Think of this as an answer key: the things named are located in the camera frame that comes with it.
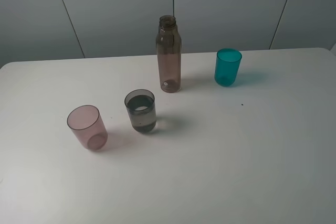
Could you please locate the grey translucent plastic cup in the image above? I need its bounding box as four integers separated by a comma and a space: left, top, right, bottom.
124, 89, 156, 133

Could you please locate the pink translucent plastic cup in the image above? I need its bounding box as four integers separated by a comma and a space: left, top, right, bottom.
67, 105, 108, 151

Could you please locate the teal translucent plastic cup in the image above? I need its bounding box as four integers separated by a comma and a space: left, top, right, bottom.
214, 48, 242, 87

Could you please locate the brown translucent water bottle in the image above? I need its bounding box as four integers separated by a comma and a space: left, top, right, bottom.
156, 15, 182, 93

